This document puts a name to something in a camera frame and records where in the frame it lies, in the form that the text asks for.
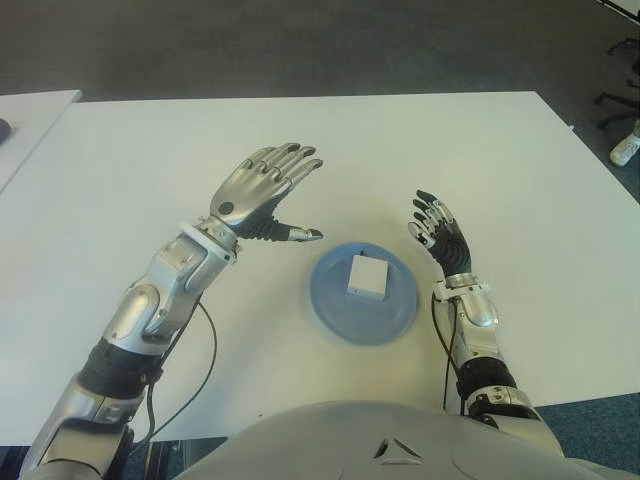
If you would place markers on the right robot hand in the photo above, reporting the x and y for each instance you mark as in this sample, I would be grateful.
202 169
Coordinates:
450 245

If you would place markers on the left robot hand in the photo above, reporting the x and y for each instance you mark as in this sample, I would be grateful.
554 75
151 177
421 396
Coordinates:
250 195

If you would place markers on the white charger block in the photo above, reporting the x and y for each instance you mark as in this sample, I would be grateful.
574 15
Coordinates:
367 277

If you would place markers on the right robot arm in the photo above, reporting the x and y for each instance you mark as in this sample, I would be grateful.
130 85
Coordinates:
475 310

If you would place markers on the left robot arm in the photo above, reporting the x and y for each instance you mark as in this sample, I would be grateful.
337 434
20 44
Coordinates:
140 320

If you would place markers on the blue round plate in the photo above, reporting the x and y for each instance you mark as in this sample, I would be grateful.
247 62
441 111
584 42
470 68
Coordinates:
362 295

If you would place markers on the white shoe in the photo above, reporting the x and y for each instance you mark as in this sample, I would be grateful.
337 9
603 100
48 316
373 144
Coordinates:
625 147

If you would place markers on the grey robot torso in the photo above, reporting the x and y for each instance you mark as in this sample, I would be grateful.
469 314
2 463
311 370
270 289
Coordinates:
375 440

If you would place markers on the white neighbouring table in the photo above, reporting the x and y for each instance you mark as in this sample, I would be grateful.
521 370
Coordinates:
27 120

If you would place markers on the black computer mouse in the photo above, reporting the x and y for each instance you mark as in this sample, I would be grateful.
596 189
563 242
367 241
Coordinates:
4 131

